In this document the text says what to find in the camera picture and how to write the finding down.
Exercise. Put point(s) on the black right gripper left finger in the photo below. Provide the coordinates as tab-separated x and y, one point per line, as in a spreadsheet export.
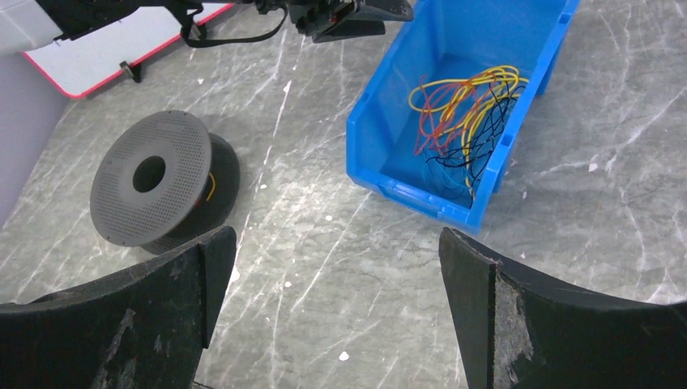
145	326

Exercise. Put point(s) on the dark grey perforated spool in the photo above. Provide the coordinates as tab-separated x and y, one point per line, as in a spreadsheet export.
165	181

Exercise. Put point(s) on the blue plastic bin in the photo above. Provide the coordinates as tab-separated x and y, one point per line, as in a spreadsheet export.
435	126

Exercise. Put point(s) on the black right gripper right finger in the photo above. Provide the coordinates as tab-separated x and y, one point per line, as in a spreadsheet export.
521	328

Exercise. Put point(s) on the black whiteboard stand clip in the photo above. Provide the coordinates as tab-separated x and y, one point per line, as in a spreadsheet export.
132	71

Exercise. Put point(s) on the red framed whiteboard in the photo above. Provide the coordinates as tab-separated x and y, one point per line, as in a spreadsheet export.
77	68

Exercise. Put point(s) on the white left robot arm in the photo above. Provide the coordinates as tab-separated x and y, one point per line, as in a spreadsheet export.
28	25

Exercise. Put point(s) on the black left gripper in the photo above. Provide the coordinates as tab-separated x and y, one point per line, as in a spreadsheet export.
327	21

